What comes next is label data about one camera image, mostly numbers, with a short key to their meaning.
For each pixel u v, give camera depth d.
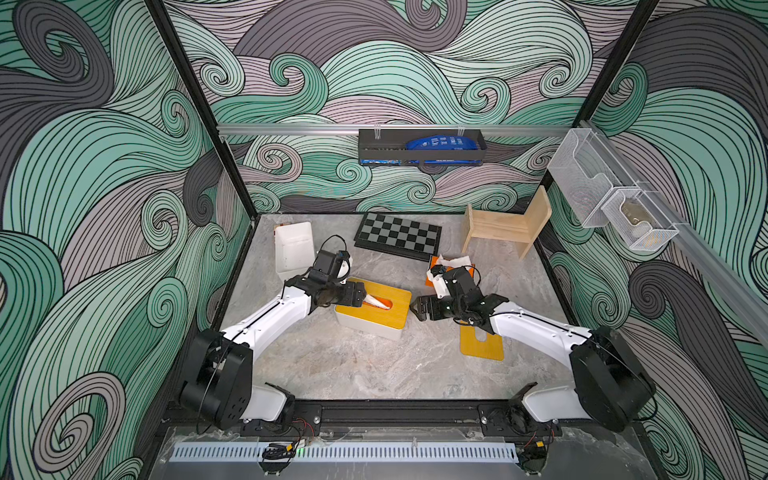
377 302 0.85
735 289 0.52
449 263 0.95
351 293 0.76
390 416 0.74
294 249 1.11
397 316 0.83
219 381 0.41
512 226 1.02
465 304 0.67
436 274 0.79
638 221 0.64
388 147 0.96
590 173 0.78
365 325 0.82
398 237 1.08
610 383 0.42
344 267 0.72
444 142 0.91
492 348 0.85
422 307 0.78
